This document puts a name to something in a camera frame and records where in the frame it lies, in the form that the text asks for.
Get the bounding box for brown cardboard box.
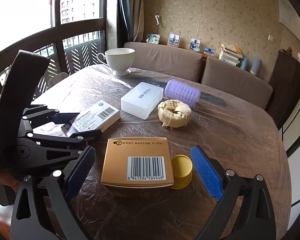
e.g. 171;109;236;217
101;137;174;189

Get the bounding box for brown sofa cushion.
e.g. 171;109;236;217
124;42;204;82
201;56;273;109

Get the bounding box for yellow plastic cap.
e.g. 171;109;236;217
171;154;193;190

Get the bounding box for brown sofa right cushion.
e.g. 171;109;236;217
201;56;273;109

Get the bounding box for person left hand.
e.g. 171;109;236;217
0;171;20;192

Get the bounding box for white blue medicine box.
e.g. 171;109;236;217
62;100;120;137

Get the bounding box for stack of books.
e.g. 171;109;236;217
219;43;243;66

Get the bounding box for small teal cup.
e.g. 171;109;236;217
239;57;249;70

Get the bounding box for brown sofa left cushion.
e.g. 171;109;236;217
124;42;204;82

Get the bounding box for purple hair roller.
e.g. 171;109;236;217
165;79;200;108

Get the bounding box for large white teacup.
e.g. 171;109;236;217
96;48;135;76

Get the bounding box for photo frame far left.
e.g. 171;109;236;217
146;34;160;44

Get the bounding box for photo frame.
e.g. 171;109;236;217
146;34;160;44
167;33;180;48
189;38;200;52
203;47;216;57

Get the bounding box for grey blue cylinder speaker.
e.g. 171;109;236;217
250;56;262;75

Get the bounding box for wall lamp fixture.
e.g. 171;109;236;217
154;15;160;25

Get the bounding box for dark wooden cabinet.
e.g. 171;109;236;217
266;51;300;129

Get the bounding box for white translucent plastic box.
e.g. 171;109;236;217
121;82;164;120

